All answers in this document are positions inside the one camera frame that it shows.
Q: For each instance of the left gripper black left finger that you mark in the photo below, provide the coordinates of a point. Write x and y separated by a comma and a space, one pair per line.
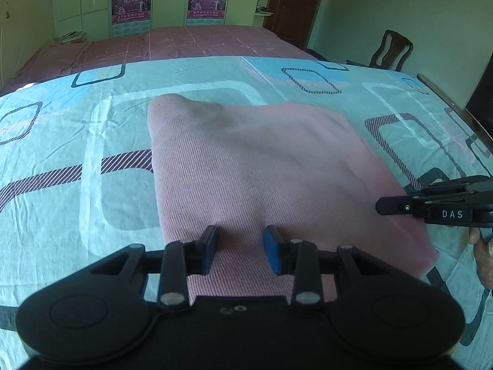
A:
182, 259

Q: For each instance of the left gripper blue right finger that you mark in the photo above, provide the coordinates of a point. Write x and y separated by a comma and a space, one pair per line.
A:
297, 258

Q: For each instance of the pink long-sleeve sweatshirt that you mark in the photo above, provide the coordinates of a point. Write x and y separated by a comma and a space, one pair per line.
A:
300, 168

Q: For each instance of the person's right hand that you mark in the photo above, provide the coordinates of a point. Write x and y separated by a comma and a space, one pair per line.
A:
483, 258

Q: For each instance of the light blue patterned bedsheet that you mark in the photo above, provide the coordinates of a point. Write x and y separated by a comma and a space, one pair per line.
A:
76, 182

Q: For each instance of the dark wooden chair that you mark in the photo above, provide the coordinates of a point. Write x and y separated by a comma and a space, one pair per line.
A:
391, 54

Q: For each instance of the pink checked bed cover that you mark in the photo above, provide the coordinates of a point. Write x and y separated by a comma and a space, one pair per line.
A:
161, 43

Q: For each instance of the stack of papers by wardrobe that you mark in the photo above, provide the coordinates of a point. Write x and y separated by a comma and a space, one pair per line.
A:
71, 37

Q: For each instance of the dark brown wooden door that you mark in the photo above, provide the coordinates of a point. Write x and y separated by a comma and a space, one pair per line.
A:
292, 20

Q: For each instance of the lower left wardrobe poster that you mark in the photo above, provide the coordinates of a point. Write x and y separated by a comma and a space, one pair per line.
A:
126, 11

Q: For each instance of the cream wooden headboard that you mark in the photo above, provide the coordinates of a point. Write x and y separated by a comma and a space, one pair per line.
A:
26, 26

